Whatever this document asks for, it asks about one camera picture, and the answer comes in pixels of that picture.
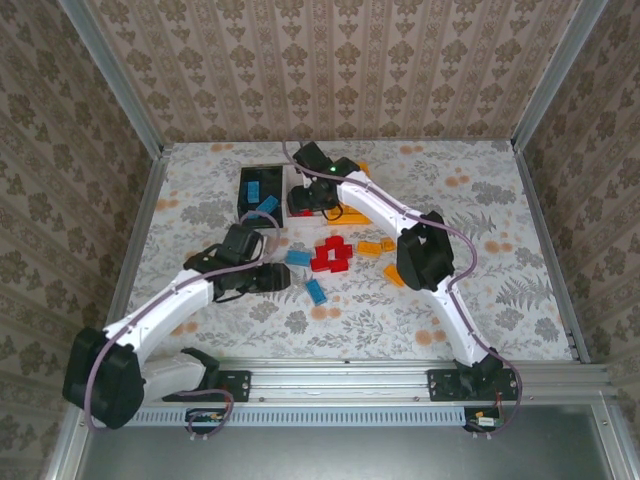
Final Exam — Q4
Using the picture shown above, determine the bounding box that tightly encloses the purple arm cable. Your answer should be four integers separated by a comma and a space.
282, 139, 525, 437
82, 209, 281, 441

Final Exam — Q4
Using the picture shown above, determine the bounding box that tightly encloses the small electronics board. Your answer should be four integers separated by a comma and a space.
187, 408, 226, 426
464, 407, 506, 434

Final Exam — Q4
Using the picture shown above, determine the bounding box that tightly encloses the white plastic bin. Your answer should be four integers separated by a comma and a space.
281, 164, 331, 226

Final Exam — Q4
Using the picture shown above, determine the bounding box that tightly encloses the black plastic bin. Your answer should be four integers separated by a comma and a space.
234, 165, 287, 230

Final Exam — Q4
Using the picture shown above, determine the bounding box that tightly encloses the long aluminium mounting rail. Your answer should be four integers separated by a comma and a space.
74, 357, 614, 406

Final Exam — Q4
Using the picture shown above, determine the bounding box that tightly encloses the aluminium table side rail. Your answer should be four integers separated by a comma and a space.
94, 147, 174, 366
512, 142, 594, 364

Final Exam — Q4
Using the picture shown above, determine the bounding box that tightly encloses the grey metal base panel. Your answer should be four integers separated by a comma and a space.
44, 404, 640, 480

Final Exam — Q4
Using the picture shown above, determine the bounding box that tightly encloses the aluminium frame post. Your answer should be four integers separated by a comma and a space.
512, 0, 609, 151
57, 0, 166, 156

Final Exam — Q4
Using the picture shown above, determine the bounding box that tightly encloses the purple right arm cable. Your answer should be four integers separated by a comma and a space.
282, 139, 525, 437

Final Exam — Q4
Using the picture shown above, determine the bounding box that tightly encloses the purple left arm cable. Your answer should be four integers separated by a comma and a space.
82, 209, 281, 441

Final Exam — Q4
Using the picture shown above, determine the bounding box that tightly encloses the grey slotted cable duct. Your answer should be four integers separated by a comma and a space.
134, 404, 501, 429

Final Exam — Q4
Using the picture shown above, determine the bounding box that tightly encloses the yellow plastic bin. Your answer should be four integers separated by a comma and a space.
327, 159, 374, 226

